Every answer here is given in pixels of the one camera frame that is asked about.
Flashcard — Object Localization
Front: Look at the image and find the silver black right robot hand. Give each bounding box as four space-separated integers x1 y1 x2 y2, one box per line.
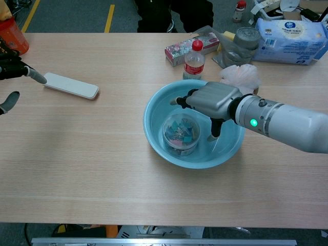
169 81 243 142

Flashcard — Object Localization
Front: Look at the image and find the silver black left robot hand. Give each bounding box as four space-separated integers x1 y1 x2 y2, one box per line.
0 55 48 116

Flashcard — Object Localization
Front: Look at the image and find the clear tub of colourful clips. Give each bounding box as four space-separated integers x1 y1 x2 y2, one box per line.
161 113 200 156

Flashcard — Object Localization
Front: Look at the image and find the light blue plastic basin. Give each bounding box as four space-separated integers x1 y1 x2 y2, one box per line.
142 79 247 170

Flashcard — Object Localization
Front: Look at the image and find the long white cutlery case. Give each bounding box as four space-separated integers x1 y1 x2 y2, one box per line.
43 72 100 100

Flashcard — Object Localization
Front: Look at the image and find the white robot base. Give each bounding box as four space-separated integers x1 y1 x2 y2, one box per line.
117 225 206 239

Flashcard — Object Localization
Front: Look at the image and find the orange plastic bucket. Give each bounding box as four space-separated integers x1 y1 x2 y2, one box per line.
0 16 30 56

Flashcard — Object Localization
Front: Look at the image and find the clear bottle with red cap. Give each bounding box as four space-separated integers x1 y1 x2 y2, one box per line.
182 39 206 80

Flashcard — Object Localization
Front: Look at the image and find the floral patterned long box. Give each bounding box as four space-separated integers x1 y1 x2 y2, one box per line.
164 32 221 67

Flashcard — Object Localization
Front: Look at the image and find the yellow scouring sponge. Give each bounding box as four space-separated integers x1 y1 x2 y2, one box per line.
217 30 236 53

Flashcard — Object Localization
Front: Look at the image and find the small bottle with red cap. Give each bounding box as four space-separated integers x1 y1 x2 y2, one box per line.
232 0 247 23

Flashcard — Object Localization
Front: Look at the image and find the blue white tissue pack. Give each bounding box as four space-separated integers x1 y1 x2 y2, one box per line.
252 17 328 66

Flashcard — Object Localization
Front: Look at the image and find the person in black trousers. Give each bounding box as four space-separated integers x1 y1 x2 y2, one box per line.
134 0 215 33

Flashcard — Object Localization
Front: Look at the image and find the brown cardboard box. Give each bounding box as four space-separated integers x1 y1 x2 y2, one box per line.
281 10 304 22

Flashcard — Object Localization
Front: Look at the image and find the black power adapter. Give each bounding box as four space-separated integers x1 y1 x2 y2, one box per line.
300 8 321 22

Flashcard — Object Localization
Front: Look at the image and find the orange yellow object under table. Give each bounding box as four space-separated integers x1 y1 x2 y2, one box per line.
52 224 118 238

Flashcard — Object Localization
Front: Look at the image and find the aluminium profile rail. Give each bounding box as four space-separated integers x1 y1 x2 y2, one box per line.
31 237 298 246

